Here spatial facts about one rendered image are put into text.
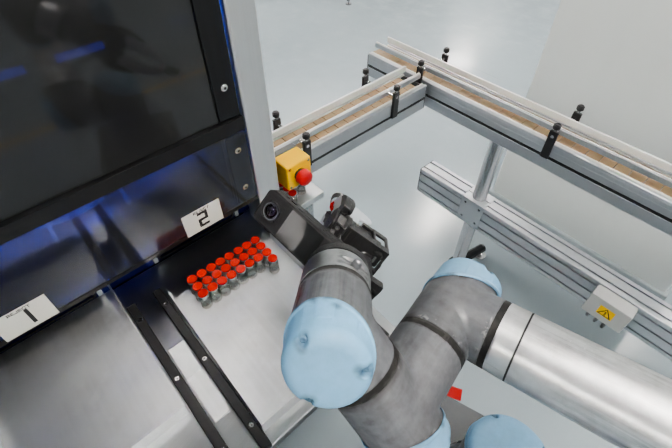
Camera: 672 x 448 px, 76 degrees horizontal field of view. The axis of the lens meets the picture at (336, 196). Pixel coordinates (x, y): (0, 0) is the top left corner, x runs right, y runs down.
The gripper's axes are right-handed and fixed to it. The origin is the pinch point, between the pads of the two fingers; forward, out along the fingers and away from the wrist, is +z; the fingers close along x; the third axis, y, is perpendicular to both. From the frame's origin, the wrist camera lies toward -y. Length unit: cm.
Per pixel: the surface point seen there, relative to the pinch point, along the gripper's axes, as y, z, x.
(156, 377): -6.8, 1.4, -47.2
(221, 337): -0.6, 9.0, -38.4
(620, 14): 53, 101, 82
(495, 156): 45, 81, 21
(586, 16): 47, 109, 78
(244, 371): 6.0, 3.3, -37.5
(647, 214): 73, 46, 32
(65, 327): -27, 9, -56
